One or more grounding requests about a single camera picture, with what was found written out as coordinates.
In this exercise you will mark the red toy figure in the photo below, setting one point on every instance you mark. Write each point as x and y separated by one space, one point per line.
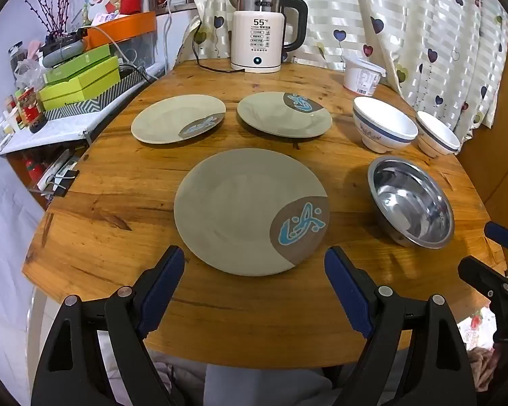
34 169

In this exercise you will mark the white bowl with blue stripe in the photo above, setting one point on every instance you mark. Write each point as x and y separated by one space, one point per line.
385 114
438 133

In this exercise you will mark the heart patterned curtain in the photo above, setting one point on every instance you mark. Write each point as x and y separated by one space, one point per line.
406 8

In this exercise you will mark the white shelf board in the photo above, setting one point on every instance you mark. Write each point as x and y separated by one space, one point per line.
46 135

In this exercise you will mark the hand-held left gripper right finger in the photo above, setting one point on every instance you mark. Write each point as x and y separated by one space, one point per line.
347 292

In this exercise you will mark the clear plastic bag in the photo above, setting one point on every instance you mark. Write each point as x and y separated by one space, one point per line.
27 72

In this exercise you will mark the zigzag patterned box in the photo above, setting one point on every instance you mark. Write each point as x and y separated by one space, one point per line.
76 108

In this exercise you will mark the purple decorative branches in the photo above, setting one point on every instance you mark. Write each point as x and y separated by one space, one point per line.
51 17

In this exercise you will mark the dark glass jar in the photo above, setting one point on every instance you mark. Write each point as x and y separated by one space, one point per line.
17 59

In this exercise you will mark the beige plate with blue motif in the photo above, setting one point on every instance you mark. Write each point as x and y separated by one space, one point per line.
237 207
271 114
169 118

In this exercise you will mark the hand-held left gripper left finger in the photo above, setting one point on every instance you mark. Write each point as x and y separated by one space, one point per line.
161 292

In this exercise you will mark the clear box with orange lid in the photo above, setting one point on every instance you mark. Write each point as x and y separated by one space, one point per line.
127 25

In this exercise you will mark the pink fuzzy cloth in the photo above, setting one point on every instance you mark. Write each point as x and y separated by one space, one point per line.
482 368

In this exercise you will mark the cream electric kettle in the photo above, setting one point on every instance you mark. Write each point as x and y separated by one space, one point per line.
256 38

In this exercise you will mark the grey handheld device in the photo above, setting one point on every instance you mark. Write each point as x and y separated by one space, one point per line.
61 53

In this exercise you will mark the stainless steel bowl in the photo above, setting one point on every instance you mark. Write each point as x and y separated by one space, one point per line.
410 203

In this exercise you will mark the white plastic tub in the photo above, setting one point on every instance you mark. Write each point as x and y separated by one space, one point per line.
362 78

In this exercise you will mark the lime green box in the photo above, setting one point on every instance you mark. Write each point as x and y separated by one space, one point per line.
84 84

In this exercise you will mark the small white bottles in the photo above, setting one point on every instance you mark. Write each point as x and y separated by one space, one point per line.
8 118

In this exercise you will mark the red figurine can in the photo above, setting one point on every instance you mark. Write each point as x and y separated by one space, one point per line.
29 108

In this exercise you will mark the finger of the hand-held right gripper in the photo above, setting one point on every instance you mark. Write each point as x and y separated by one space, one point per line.
480 275
506 237

